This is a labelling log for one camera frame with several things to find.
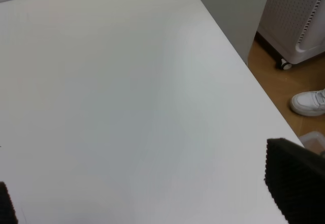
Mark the white sneaker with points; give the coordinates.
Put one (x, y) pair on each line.
(309, 103)

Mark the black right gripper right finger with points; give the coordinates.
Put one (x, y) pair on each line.
(295, 179)

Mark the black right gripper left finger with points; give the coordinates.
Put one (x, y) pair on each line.
(7, 211)

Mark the clear plastic storage box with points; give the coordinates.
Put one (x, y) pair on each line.
(314, 141)

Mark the white perforated air purifier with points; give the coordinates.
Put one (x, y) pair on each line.
(294, 28)

